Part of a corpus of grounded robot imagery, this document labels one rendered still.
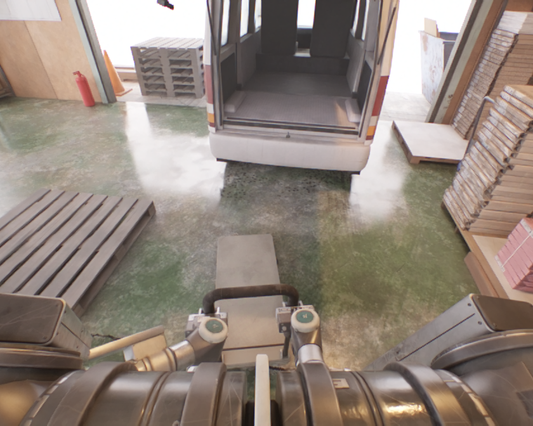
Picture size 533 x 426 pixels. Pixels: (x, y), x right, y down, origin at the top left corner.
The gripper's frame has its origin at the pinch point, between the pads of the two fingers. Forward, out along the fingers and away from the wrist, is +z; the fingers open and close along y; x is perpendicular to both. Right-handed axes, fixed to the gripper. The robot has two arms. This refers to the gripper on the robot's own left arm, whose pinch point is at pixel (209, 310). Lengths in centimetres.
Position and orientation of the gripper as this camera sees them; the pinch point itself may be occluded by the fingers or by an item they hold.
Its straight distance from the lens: 111.7
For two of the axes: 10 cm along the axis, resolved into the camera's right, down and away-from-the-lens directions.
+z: -1.0, -3.4, 9.4
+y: 9.9, -0.5, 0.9
